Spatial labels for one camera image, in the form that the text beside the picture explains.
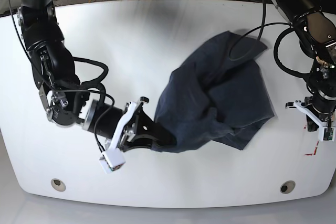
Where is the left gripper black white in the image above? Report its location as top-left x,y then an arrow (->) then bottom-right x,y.
297,92 -> 335,132

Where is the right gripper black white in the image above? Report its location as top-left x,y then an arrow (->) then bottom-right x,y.
81,97 -> 176,153

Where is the dark blue T-shirt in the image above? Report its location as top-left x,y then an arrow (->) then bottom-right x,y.
152,31 -> 274,153

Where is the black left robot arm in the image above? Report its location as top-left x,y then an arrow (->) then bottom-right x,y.
272,0 -> 335,133

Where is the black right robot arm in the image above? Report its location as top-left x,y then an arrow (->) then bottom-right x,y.
17,0 -> 177,152

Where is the red tape rectangle marking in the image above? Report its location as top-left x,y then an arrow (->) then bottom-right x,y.
304,124 -> 320,156

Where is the right table grommet hole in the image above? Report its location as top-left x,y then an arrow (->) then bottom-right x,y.
280,180 -> 296,194

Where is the table grommet hole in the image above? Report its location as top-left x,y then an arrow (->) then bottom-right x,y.
51,178 -> 66,192
280,180 -> 296,194

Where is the left table grommet hole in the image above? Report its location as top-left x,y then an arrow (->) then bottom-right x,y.
51,178 -> 66,192

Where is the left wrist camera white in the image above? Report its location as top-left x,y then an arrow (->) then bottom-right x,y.
319,126 -> 335,142

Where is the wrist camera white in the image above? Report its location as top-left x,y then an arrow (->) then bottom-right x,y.
319,126 -> 335,142
99,148 -> 125,174

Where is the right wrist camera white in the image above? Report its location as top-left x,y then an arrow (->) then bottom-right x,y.
99,148 -> 125,174

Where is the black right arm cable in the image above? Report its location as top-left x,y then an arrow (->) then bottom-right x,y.
70,56 -> 116,135

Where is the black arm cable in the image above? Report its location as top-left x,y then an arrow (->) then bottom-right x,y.
70,56 -> 116,135
227,0 -> 316,78

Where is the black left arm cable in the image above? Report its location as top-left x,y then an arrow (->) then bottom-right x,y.
227,0 -> 316,78

